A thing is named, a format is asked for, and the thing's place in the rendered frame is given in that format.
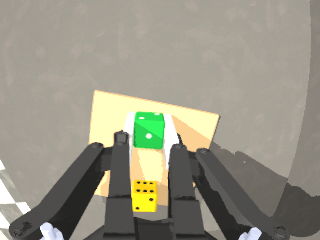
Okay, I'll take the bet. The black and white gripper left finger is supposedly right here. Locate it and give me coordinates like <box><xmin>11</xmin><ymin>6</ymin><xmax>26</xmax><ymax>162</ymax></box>
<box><xmin>9</xmin><ymin>112</ymin><xmax>136</xmax><ymax>240</ymax></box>

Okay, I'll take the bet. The pale yellow mat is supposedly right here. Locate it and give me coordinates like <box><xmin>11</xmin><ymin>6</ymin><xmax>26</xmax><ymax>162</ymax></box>
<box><xmin>89</xmin><ymin>90</ymin><xmax>219</xmax><ymax>206</ymax></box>

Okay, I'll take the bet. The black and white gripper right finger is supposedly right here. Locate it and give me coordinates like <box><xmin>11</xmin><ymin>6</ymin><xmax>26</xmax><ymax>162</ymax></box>
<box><xmin>163</xmin><ymin>114</ymin><xmax>290</xmax><ymax>240</ymax></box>

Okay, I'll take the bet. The green die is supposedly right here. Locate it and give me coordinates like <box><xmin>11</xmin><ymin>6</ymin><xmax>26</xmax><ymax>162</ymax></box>
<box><xmin>133</xmin><ymin>111</ymin><xmax>165</xmax><ymax>149</ymax></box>

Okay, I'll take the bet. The yellow die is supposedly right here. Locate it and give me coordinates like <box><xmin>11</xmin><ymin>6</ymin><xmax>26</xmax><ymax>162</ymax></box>
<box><xmin>132</xmin><ymin>180</ymin><xmax>158</xmax><ymax>212</ymax></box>

